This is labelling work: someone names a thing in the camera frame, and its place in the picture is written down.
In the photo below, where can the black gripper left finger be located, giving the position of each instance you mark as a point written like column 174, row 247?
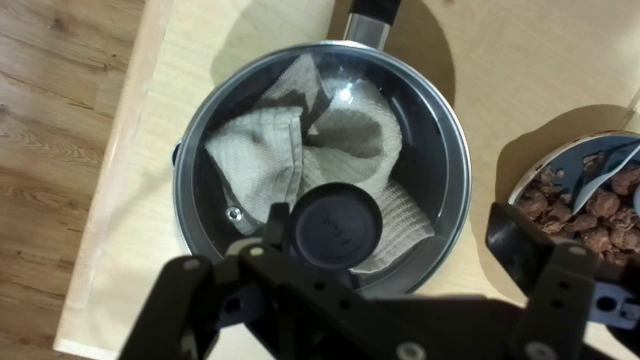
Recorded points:
column 174, row 320

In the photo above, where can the grey cloth in pot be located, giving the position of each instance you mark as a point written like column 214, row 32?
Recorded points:
column 308, row 131

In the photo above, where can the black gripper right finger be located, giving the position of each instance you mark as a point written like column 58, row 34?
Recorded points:
column 556, row 280

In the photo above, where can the blue bowl of food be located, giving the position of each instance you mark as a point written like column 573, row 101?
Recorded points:
column 588, row 193

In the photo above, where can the glass pot lid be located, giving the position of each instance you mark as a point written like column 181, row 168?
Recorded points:
column 320, row 167

